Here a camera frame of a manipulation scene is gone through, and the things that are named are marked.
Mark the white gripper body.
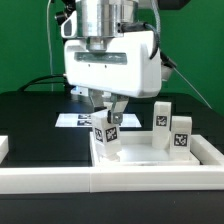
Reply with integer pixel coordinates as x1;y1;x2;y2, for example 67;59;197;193
64;31;162;98

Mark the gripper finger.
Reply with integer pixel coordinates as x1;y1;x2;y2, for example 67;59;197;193
107;94;129;124
89;89;106;112

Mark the white square table top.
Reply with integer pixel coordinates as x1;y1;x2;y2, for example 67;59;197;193
90;131;200;167

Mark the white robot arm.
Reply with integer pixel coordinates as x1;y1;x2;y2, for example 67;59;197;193
56;0;191;124

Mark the white base marker plate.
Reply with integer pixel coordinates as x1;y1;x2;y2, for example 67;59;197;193
55;113;141;128

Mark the white u-shaped obstacle fence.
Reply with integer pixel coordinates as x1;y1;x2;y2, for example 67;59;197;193
0;135;224;194

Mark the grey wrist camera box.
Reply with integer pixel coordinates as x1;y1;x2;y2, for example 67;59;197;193
160;52;177;81

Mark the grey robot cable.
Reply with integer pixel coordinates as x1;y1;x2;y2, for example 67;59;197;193
173;66;213;111

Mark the black cable bundle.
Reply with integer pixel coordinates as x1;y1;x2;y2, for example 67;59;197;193
17;73;69;93

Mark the white cable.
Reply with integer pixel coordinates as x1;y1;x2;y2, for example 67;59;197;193
46;0;56;92

